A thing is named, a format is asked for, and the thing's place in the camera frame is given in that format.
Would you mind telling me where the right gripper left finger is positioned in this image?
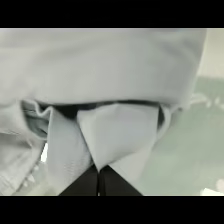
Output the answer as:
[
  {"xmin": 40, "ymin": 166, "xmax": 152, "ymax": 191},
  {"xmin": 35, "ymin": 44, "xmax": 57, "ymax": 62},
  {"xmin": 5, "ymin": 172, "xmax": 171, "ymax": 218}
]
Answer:
[{"xmin": 58, "ymin": 164, "xmax": 99, "ymax": 197}]

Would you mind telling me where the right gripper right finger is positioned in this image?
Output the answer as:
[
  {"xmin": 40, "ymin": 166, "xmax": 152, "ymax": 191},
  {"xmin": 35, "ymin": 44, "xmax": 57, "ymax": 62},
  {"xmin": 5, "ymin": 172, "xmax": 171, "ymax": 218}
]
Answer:
[{"xmin": 98, "ymin": 164, "xmax": 144, "ymax": 197}]

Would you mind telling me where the pale grey shirt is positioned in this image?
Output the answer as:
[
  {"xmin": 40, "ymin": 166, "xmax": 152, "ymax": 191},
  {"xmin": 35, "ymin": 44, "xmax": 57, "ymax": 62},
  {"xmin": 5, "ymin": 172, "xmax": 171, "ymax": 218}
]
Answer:
[{"xmin": 0, "ymin": 28, "xmax": 208, "ymax": 197}]

